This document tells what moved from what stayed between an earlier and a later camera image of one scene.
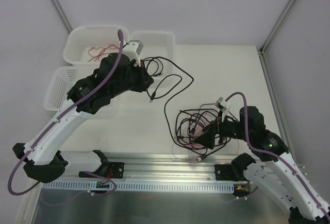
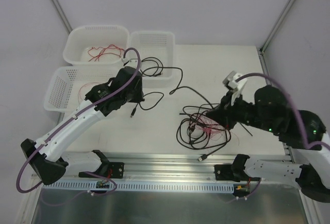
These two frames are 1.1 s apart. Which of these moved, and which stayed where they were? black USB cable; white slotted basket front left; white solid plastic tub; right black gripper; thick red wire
Moved: right black gripper; black USB cable
Stayed: white solid plastic tub; thick red wire; white slotted basket front left
